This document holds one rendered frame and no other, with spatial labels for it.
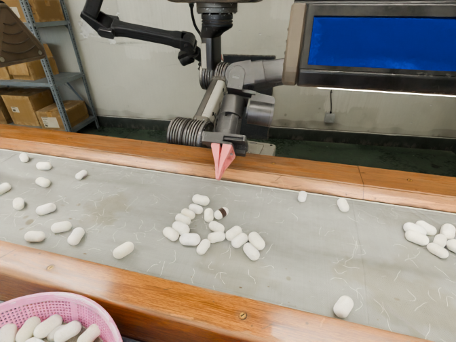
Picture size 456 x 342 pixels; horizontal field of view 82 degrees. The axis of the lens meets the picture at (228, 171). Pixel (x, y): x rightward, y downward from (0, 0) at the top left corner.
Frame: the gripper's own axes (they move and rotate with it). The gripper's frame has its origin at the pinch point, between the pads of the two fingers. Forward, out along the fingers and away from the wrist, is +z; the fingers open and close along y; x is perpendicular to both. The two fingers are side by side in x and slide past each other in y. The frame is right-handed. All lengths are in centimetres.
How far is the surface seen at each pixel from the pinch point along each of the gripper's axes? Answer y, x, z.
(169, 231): -4.6, -8.6, 13.9
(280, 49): -1, 123, -147
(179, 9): -85, 98, -160
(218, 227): 3.6, -6.3, 11.5
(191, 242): -0.2, -8.9, 15.1
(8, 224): -37.4, -10.0, 18.5
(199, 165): -6.9, 6.0, -3.6
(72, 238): -20.6, -12.3, 18.3
